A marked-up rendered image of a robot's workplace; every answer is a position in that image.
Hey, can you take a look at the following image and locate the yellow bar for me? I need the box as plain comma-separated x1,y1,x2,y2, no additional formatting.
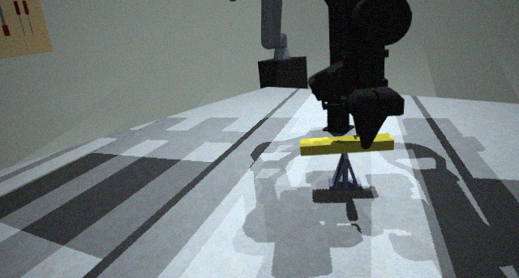
300,133,394,156

